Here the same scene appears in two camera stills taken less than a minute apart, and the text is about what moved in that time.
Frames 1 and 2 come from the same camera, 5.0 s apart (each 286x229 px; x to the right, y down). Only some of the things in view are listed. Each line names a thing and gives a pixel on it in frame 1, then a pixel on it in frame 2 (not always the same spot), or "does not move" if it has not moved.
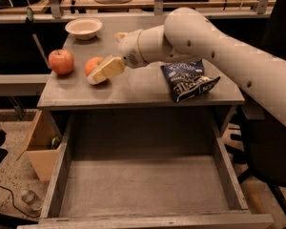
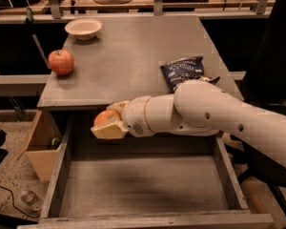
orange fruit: [91, 64] → [106, 116]
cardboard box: [42, 146] does not move
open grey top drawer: [153, 168] does not move
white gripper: [129, 50] → [134, 116]
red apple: [61, 61] does not move
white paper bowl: [84, 29] does not move
